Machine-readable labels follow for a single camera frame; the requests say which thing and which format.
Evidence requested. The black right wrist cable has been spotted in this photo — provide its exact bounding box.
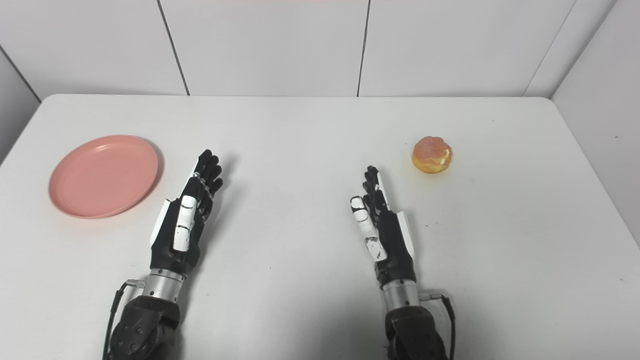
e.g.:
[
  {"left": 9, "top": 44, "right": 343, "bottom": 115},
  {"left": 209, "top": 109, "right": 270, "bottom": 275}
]
[{"left": 419, "top": 292, "right": 457, "bottom": 360}]

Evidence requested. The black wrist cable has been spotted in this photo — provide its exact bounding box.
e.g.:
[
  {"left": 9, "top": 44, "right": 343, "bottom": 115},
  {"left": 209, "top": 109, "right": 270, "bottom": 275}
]
[
  {"left": 102, "top": 279, "right": 147, "bottom": 360},
  {"left": 419, "top": 292, "right": 457, "bottom": 360}
]

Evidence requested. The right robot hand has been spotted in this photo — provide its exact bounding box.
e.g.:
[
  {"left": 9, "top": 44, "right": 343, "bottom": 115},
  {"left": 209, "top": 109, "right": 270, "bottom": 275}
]
[{"left": 350, "top": 165, "right": 417, "bottom": 290}]

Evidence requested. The pink plate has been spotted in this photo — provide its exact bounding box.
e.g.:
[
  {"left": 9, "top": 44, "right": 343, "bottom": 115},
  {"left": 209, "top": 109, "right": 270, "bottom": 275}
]
[{"left": 48, "top": 134, "right": 159, "bottom": 220}]

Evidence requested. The cream puff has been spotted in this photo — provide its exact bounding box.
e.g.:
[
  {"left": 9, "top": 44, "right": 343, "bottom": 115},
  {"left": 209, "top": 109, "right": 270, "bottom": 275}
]
[{"left": 411, "top": 136, "right": 453, "bottom": 174}]

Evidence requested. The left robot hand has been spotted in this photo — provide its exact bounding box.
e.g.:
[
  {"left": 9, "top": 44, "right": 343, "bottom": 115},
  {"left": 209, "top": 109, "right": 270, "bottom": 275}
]
[{"left": 149, "top": 149, "right": 224, "bottom": 277}]

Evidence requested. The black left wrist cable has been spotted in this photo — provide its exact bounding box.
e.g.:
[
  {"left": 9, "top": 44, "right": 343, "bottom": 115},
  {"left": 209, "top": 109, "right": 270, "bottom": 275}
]
[{"left": 102, "top": 279, "right": 147, "bottom": 360}]

